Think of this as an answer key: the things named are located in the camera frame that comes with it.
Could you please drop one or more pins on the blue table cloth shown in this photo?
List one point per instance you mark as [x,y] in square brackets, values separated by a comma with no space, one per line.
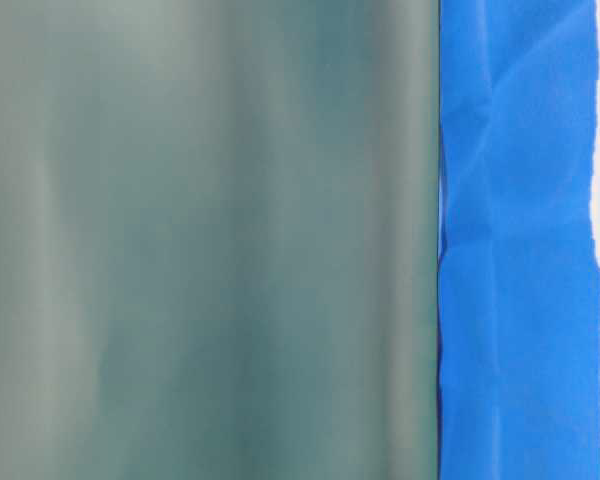
[519,285]

